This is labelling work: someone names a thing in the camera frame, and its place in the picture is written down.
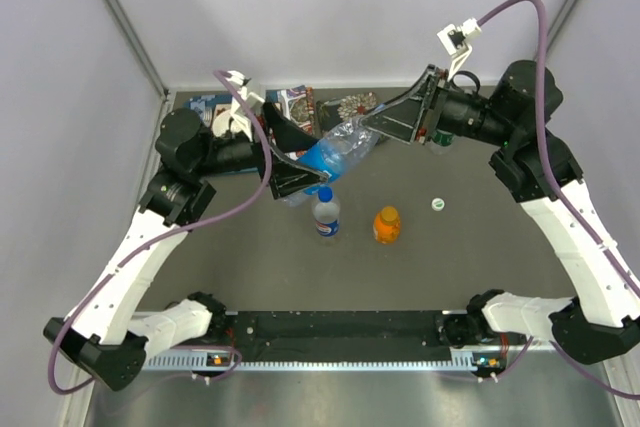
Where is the orange juice bottle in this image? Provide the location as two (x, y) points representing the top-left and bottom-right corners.
(373, 206), (401, 244)

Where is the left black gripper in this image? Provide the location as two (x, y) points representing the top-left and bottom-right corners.
(195, 97), (329, 197)

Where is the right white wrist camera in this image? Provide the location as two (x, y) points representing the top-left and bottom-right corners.
(437, 18), (482, 81)

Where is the silver fork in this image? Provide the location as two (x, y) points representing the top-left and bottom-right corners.
(202, 107), (214, 124)

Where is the blue patterned placemat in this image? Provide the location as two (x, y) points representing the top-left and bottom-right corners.
(183, 86), (315, 137)

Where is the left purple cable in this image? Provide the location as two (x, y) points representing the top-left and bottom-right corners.
(48, 69), (274, 394)

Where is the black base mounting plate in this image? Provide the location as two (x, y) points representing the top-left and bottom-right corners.
(209, 310), (478, 363)

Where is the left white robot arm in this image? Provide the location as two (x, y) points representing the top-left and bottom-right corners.
(43, 102), (328, 395)

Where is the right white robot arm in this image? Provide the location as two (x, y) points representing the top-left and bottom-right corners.
(363, 60), (639, 365)

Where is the aluminium slotted rail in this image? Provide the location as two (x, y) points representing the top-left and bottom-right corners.
(124, 310), (626, 373)

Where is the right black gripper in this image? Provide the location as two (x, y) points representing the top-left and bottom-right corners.
(360, 64), (516, 147)

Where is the green label water bottle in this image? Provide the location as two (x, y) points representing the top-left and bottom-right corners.
(429, 129), (455, 155)

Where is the blue label water bottle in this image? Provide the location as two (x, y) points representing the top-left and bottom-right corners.
(283, 116), (381, 207)

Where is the red-blue label water bottle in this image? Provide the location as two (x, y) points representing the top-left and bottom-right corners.
(312, 186), (341, 245)

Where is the left aluminium corner post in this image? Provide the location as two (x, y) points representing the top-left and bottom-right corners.
(74, 0), (170, 99)

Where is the purple cable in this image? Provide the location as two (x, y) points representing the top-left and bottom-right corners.
(477, 0), (640, 401)
(48, 69), (274, 394)

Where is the white green bottle cap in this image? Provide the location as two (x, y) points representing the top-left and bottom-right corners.
(431, 197), (446, 212)

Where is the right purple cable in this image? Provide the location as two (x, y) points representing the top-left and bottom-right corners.
(477, 0), (640, 401)

